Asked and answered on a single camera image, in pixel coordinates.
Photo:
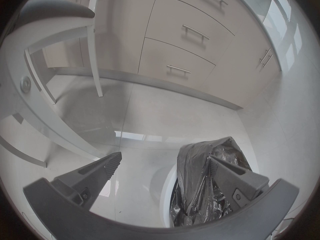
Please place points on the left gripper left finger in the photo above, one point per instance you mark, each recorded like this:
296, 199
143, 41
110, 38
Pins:
82, 179

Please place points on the grey chair with white legs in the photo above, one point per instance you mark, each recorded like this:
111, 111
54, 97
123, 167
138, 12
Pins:
62, 9

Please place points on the white trash bin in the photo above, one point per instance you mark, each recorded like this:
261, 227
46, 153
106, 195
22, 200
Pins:
166, 196

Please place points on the black plastic bag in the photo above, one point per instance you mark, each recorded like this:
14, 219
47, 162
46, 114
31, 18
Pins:
195, 174

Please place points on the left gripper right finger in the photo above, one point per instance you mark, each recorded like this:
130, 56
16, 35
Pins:
237, 181

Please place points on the beige cabinet with drawers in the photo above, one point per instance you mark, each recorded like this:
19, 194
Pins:
175, 46

